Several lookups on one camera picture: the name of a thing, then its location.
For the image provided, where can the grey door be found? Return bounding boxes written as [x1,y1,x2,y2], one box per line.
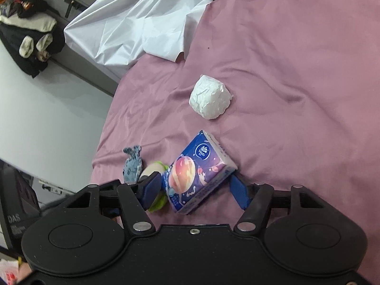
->
[17,0,143,97]

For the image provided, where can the black hanging jacket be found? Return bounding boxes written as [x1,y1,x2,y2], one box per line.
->
[1,0,65,78]

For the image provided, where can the blue tissue pack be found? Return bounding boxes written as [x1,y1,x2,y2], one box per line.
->
[162,130,238,215]

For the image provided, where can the person left hand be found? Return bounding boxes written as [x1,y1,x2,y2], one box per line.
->
[12,262,32,285]

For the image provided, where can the small grey fish plush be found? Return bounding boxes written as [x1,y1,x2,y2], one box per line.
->
[122,145,142,185]

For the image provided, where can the white paper ball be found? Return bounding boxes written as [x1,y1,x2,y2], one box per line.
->
[189,75,233,120]

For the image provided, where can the white draped cloth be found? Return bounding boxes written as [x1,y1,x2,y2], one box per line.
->
[64,0,212,71]

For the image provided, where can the pink bed sheet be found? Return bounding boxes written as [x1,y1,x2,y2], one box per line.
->
[91,0,379,283]

